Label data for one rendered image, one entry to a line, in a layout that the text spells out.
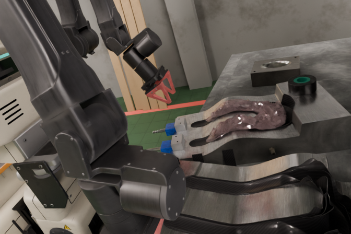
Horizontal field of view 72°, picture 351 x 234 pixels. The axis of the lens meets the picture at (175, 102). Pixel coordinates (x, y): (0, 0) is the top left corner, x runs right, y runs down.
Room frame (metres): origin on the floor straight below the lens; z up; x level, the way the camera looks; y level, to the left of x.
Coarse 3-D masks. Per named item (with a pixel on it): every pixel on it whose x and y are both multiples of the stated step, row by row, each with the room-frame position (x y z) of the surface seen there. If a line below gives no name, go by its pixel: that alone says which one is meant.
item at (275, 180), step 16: (192, 176) 0.47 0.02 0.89; (272, 176) 0.37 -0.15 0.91; (288, 176) 0.35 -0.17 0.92; (304, 176) 0.34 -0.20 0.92; (320, 176) 0.32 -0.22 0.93; (224, 192) 0.40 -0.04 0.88; (240, 192) 0.39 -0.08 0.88; (256, 192) 0.36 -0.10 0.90; (320, 192) 0.29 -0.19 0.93; (336, 192) 0.30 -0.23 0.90; (336, 208) 0.29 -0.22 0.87; (176, 224) 0.36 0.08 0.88; (192, 224) 0.35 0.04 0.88; (208, 224) 0.33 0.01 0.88; (224, 224) 0.32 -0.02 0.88; (240, 224) 0.31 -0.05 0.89; (256, 224) 0.29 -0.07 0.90; (272, 224) 0.27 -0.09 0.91; (288, 224) 0.26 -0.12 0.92; (304, 224) 0.25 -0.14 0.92; (320, 224) 0.24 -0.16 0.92; (336, 224) 0.26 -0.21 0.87
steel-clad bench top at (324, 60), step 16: (288, 48) 1.34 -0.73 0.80; (304, 48) 1.26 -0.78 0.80; (320, 48) 1.19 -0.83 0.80; (336, 48) 1.13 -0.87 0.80; (240, 64) 1.32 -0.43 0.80; (304, 64) 1.07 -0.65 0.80; (320, 64) 1.01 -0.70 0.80; (336, 64) 0.96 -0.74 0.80; (224, 80) 1.17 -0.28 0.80; (240, 80) 1.11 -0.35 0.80; (320, 80) 0.87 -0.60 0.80; (336, 80) 0.83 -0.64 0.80; (208, 96) 1.05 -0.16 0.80; (224, 96) 1.00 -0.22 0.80; (336, 96) 0.73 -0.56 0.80; (336, 160) 0.46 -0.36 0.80; (336, 176) 0.41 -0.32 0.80
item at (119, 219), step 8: (104, 216) 0.23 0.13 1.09; (112, 216) 0.23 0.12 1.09; (120, 216) 0.23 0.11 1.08; (128, 216) 0.23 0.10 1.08; (136, 216) 0.24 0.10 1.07; (144, 216) 0.25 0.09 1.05; (104, 224) 0.24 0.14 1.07; (112, 224) 0.23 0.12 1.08; (120, 224) 0.23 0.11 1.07; (128, 224) 0.23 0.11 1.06; (136, 224) 0.23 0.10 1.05; (144, 224) 0.24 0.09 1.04; (104, 232) 0.25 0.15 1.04; (112, 232) 0.23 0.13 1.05; (120, 232) 0.23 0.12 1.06; (128, 232) 0.23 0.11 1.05; (136, 232) 0.23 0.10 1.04; (144, 232) 0.23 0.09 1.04
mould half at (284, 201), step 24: (192, 168) 0.50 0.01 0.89; (216, 168) 0.47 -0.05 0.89; (240, 168) 0.45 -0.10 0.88; (264, 168) 0.41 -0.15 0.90; (192, 192) 0.42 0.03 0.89; (264, 192) 0.34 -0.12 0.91; (288, 192) 0.31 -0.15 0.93; (312, 192) 0.29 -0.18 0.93; (216, 216) 0.34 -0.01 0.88; (240, 216) 0.32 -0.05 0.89; (264, 216) 0.29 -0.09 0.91; (288, 216) 0.27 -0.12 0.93
